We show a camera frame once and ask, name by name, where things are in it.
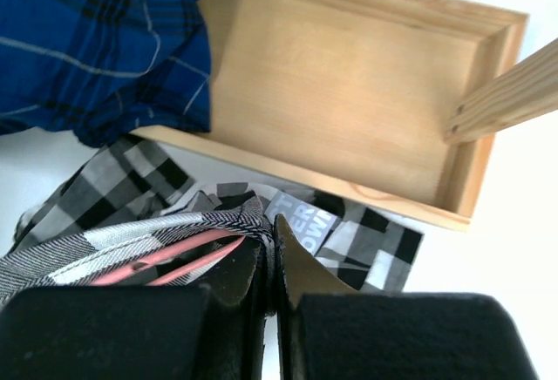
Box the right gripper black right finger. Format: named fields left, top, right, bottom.
left=274, top=216, right=536, bottom=379

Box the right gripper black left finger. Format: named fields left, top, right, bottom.
left=1, top=240, right=266, bottom=379

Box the pink wire hanger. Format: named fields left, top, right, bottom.
left=91, top=229, right=246, bottom=287

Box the black white checkered shirt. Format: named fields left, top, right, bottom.
left=1, top=136, right=423, bottom=302

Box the blue plaid shirt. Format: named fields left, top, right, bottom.
left=1, top=0, right=212, bottom=147

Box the wooden clothes rack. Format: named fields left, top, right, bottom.
left=137, top=0, right=557, bottom=231

